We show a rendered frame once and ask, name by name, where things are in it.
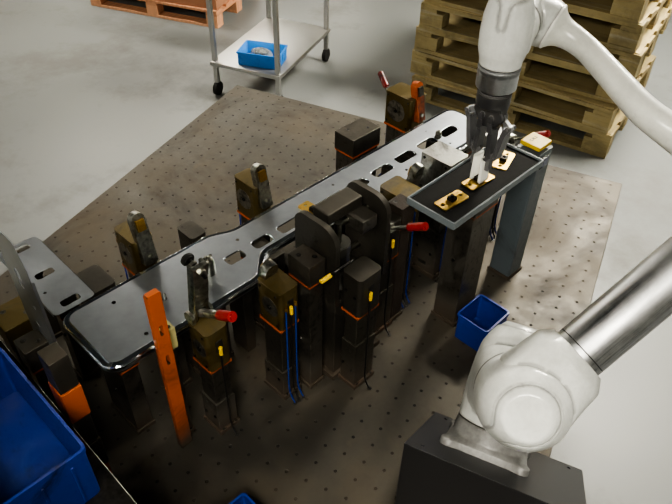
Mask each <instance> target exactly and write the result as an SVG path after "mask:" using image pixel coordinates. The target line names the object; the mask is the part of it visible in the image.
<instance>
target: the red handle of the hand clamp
mask: <svg viewBox="0 0 672 504"><path fill-rule="evenodd" d="M198 317H205V318H211V319H217V320H219V321H225V322H235V321H236V319H237V314H236V312H234V311H228V310H213V309H205V308H201V309H200V310H198Z"/></svg>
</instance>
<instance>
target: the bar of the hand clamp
mask: <svg viewBox="0 0 672 504"><path fill-rule="evenodd" d="M198 262H199V263H198V264H197V261H196V260H194V255H193V254H192V253H186V254H184V255H183V256H182V258H181V264H182V265H183V266H187V284H188V304H189V311H190V312H191V313H192V314H193V315H194V317H195V319H196V322H197V321H198V310H200V309H201V308H205V309H209V294H208V263H207V262H206V261H205V260H204V259H203V258H202V257H201V258H199V259H198Z"/></svg>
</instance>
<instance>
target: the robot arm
mask: <svg viewBox="0 0 672 504"><path fill-rule="evenodd" d="M531 46H534V47H538V48H543V47H546V46H556V47H559V48H561V49H563V50H565V51H567V52H569V53H570V54H571V55H573V56H574V57H575V58H576V59H578V60H579V61H580V62H581V63H582V65H583V66H584V67H585V68H586V69H587V70H588V72H589V73H590V74H591V75H592V76H593V78H594V79H595V80H596V81H597V82H598V84H599V85H600V86H601V87H602V88H603V90H604V91H605V92H606V93H607V94H608V96H609V97H610V98H611V99H612V101H613V102H614V103H615V104H616V105H617V106H618V108H619V109H620V110H621V111H622V112H623V113H624V115H625V116H626V117H627V118H628V119H629V120H630V121H631V122H632V123H633V124H634V125H635V126H636V127H638V128H639V129H640V130H641V131H642V132H643V133H644V134H646V135H647V136H648V137H649V138H651V139H652V140H653V141H654V142H656V143H657V144H658V145H659V146H661V147H662V148H663V149H665V150H666V151H667V152H668V153H669V154H671V155H672V110H671V109H669V108H668V107H666V106H665V105H663V104H662V103H661V102H659V101H658V100H657V99H656V98H655V97H653V96H652V95H651V94H650V93H649V92H648V91H647V90H646V89H645V88H644V87H643V86H642V85H641V84H640V83H639V82H638V81H637V80H636V79H635V78H634V77H633V76H632V75H631V74H630V73H629V72H628V70H627V69H626V68H625V67H624V66H623V65H622V64H621V63H620V62H619V61H618V60H617V59H616V58H615V57H614V56H613V55H612V54H611V53H610V52H609V51H608V50H607V49H606V48H605V47H604V46H603V45H602V44H601V43H600V42H599V41H598V40H597V39H596V38H595V37H594V36H592V35H591V34H590V33H589V32H588V31H586V30H585V29H584V28H583V27H581V26H580V25H579V24H577V23H576V22H575V21H574V20H573V19H572V18H571V17H570V15H569V13H568V7H567V5H566V4H565V3H564V2H563V1H562V0H489V1H488V3H487V5H486V8H485V10H484V13H483V17H482V22H481V26H480V33H479V41H478V52H479V62H478V68H477V74H476V81H475V85H476V87H477V94H476V103H475V105H474V104H471V105H469V106H467V107H465V108H464V110H465V114H466V146H467V147H470V148H471V151H472V155H471V160H470V161H471V163H472V168H471V173H470V179H473V178H474V176H476V175H477V174H479V175H478V181H477V183H479V184H480V183H482V182H483V181H485V180H487V178H488V173H489V170H491V169H492V164H493V161H496V160H497V159H499V158H501V157H502V155H503V153H504V150H505V148H506V145H507V143H508V140H509V138H510V135H511V133H512V132H513V131H514V130H515V129H516V125H515V124H513V125H511V124H510V122H509V121H508V114H507V111H508V108H509V106H510V102H511V98H512V93H513V92H515V91H516V89H517V85H518V80H519V76H520V72H521V66H522V63H523V61H524V59H525V57H526V55H527V54H528V53H529V51H530V49H531ZM477 118H478V119H477ZM502 124H503V128H502V129H501V130H502V132H501V134H500V136H499V139H498V132H499V130H500V126H501V125H502ZM486 133H487V141H486V149H485V156H484V150H481V149H483V148H484V147H483V142H484V139H485V135H486ZM497 139H498V141H497ZM482 147H483V148H482ZM480 150H481V151H480ZM483 156H484V157H483ZM671 315H672V236H671V237H670V238H669V239H667V240H666V241H665V242H664V243H663V244H661V245H660V246H659V247H658V248H657V249H656V250H654V251H653V252H652V253H651V254H650V255H648V256H647V257H646V258H645V259H644V260H643V261H641V262H640V263H639V264H638V265H637V266H635V267H634V268H633V269H632V270H631V271H630V272H628V273H627V274H626V275H625V276H624V277H622V278H621V279H620V280H619V281H618V282H617V283H615V284H614V285H613V286H612V287H611V288H609V289H608V290H607V291H606V292H605V293H604V294H602V295H601V296H600V297H599V298H598V299H596V300H595V301H594V302H593V303H592V304H591V305H589V306H588V307H587V308H586V309H585V310H583V311H582V312H581V313H580V314H579V315H578V316H576V317H575V318H574V319H573V320H572V321H570V322H569V323H568V324H567V325H566V326H565V327H563V328H562V329H561V330H560V331H559V332H557V331H556V330H554V329H541V330H536V329H533V328H530V327H527V326H524V325H520V324H517V323H514V322H510V321H506V322H504V323H502V324H499V325H497V326H496V327H495V328H493V329H492V330H491V331H490V332H489V333H488V334H487V335H486V337H485V338H484V339H483V340H482V342H481V344H480V346H479V349H478V351H477V353H476V356H475V359H474V361H473V364H472V367H471V370H470V373H469V376H468V379H467V382H466V386H465V390H464V393H463V398H462V403H461V406H460V410H459V413H458V415H457V417H456V419H455V421H454V420H452V421H451V422H450V425H449V430H448V432H447V433H445V434H442V435H441V437H440V440H439V442H440V443H441V444H443V445H445V446H448V447H451V448H454V449H457V450H460V451H462V452H465V453H467V454H470V455H472V456H475V457H477V458H480V459H482V460H485V461H487V462H490V463H492V464H495V465H497V466H500V467H502V468H505V469H507V470H509V471H511V472H513V473H515V474H517V475H520V476H522V477H528V475H529V472H530V469H529V468H528V466H527V459H528V458H529V457H530V454H531V452H539V451H543V450H546V449H548V448H550V447H552V446H554V445H556V444H557V443H558V442H560V441H561V440H562V439H563V438H564V437H565V436H566V434H567V433H568V431H569V429H570V427H571V426H572V425H573V424H574V422H575V421H576V420H577V419H578V418H579V416H580V415H581V414H582V413H583V412H584V410H585V409H586V408H587V407H588V406H589V405H590V404H591V403H592V402H593V401H594V400H595V399H596V397H597V396H598V395H599V390H600V383H601V379H600V377H599V376H598V375H600V374H601V373H602V372H603V371H604V370H606V369H607V368H608V367H609V366H610V365H612V364H613V363H614V362H615V361H616V360H618V359H619V358H620V357H621V356H623V355H624V354H625V353H626V352H627V351H629V350H630V349H631V348H632V347H633V346H635V345H636V344H637V343H638V342H639V341H641V340H642V339H643V338H644V337H645V336H647V335H648V334H649V333H650V332H651V331H653V330H654V329H655V328H656V327H657V326H659V325H660V324H661V323H662V322H664V321H665V320H666V319H667V318H668V317H670V316H671Z"/></svg>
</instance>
